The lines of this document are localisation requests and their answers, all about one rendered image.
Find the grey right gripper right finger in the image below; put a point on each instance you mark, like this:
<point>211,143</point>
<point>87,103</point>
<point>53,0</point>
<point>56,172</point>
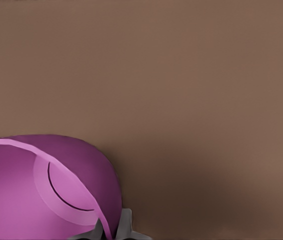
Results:
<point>125,225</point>

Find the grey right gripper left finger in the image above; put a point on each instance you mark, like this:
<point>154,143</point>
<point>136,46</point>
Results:
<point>95,231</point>

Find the pink bowl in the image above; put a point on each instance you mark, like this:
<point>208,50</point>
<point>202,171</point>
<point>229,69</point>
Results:
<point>14,190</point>

